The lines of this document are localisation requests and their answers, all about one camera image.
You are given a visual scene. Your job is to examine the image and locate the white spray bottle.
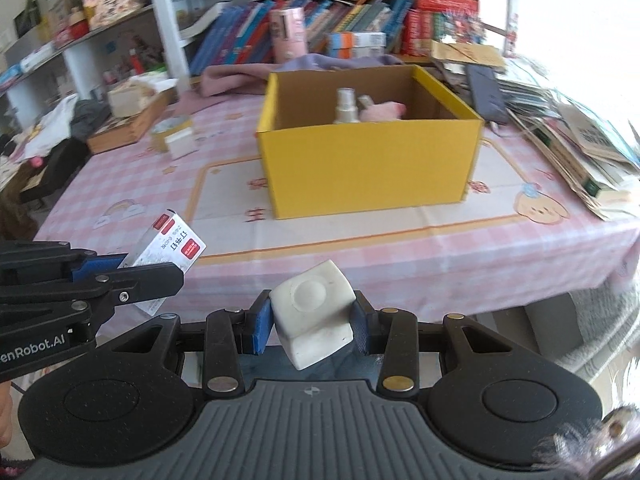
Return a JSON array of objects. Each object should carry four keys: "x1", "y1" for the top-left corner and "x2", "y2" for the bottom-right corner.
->
[{"x1": 334, "y1": 88, "x2": 360, "y2": 125}]

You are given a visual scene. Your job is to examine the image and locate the yellow tape roll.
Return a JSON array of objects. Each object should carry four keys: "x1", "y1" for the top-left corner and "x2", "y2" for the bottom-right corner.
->
[{"x1": 150, "y1": 115, "x2": 193, "y2": 153}]

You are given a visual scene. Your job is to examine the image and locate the black smartphone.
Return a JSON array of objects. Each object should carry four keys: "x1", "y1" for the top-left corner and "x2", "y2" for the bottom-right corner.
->
[{"x1": 465, "y1": 64, "x2": 509, "y2": 125}]

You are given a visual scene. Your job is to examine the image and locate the yellow cardboard box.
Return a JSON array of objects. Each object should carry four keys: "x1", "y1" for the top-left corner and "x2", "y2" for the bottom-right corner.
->
[{"x1": 257, "y1": 65, "x2": 484, "y2": 219}]

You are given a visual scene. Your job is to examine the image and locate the small white red box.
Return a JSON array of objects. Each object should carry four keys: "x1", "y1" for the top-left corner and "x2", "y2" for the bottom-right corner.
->
[{"x1": 118, "y1": 208, "x2": 208, "y2": 318}]

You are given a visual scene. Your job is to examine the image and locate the dark grey garment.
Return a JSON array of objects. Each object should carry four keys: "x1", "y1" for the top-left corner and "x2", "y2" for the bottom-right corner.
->
[{"x1": 70, "y1": 100, "x2": 112, "y2": 142}]

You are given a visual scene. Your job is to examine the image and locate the wooden chess board box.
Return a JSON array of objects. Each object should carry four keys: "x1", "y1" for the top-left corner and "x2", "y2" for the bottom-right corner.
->
[{"x1": 86, "y1": 89, "x2": 176, "y2": 155}]

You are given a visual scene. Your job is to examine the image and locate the stack of books and papers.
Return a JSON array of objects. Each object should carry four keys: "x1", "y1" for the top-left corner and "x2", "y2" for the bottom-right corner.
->
[{"x1": 431, "y1": 42, "x2": 639, "y2": 221}]

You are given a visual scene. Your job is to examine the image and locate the pink cylindrical dispenser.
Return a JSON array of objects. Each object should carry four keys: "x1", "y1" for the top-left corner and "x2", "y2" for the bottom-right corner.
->
[{"x1": 269, "y1": 6, "x2": 308, "y2": 64}]

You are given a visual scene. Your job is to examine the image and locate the row of leaning books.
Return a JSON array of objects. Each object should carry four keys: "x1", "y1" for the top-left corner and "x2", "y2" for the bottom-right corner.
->
[{"x1": 181, "y1": 0, "x2": 412, "y2": 76}]

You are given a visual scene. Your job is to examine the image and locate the red dictionary books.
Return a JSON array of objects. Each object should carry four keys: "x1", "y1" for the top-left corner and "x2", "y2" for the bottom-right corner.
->
[{"x1": 400, "y1": 0, "x2": 486, "y2": 58}]

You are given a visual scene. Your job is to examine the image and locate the pink purple cloth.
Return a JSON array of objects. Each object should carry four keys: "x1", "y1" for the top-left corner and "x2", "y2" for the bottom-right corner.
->
[{"x1": 171, "y1": 52, "x2": 404, "y2": 116}]

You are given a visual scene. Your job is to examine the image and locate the orange white medicine box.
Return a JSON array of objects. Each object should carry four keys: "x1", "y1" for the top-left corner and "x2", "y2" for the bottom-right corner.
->
[{"x1": 326, "y1": 32, "x2": 386, "y2": 58}]

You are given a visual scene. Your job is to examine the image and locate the pink plush pig toy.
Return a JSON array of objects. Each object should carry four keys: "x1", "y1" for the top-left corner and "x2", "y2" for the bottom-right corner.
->
[{"x1": 358, "y1": 96, "x2": 407, "y2": 122}]

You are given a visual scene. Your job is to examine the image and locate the beige tissue pack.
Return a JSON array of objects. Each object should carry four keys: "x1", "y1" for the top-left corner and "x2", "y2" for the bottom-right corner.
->
[{"x1": 107, "y1": 72, "x2": 177, "y2": 118}]

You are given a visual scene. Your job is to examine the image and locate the white t-shirt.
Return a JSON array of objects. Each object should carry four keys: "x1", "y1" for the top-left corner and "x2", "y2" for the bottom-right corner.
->
[{"x1": 23, "y1": 93, "x2": 78, "y2": 160}]

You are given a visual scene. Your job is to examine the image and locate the white bookshelf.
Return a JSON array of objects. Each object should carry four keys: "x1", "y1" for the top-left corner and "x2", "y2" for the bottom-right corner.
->
[{"x1": 0, "y1": 0, "x2": 516, "y2": 111}]

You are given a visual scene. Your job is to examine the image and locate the cream square bottle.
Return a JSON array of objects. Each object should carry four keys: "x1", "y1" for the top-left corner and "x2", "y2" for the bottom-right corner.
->
[{"x1": 269, "y1": 260, "x2": 356, "y2": 370}]

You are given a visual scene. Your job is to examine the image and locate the white charger block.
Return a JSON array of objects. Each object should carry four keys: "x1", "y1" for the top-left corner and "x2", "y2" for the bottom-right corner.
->
[{"x1": 165, "y1": 128, "x2": 198, "y2": 160}]

